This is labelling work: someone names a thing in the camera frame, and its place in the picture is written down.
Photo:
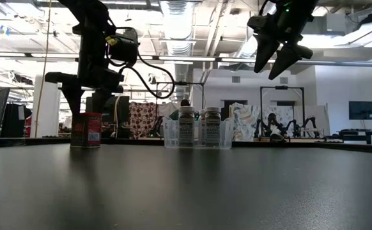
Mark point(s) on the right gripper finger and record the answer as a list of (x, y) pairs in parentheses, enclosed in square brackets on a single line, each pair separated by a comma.
[(283, 62), (264, 52)]

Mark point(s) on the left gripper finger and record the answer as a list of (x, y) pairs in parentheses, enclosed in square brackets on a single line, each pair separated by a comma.
[(72, 92), (102, 99)]

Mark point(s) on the red-lidded smoked paprika tin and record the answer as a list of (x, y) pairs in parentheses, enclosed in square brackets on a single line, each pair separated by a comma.
[(86, 129)]

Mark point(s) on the white-lidded bagel seasoning jar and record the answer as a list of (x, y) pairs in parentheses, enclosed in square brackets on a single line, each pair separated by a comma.
[(212, 127), (186, 127)]

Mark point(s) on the small black robot arm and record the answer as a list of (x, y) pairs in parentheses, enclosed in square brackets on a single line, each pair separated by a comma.
[(272, 123), (307, 123)]

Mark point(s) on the black computer monitor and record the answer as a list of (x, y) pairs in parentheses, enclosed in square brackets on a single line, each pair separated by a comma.
[(122, 108)]

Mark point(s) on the black metal stand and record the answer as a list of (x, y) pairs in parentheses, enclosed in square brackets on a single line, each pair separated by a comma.
[(282, 87), (189, 83)]

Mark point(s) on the white pillar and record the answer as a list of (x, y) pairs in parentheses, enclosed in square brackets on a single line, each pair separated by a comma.
[(50, 108)]

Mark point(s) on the polka dot cloth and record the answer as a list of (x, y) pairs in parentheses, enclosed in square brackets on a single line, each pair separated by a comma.
[(142, 118)]

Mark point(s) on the floral patterned cloth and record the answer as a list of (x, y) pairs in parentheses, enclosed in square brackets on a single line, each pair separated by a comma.
[(245, 121)]

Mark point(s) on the person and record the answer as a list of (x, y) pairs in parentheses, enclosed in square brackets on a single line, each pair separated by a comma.
[(185, 103)]

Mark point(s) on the black bench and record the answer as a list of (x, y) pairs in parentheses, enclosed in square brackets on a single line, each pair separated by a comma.
[(358, 132)]

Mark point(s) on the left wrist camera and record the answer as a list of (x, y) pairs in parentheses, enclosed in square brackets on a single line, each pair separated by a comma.
[(125, 48)]

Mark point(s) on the silver air duct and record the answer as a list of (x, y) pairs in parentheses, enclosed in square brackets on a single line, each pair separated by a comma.
[(178, 25)]

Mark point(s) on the wall television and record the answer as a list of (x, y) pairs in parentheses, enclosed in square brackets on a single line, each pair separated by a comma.
[(361, 110)]

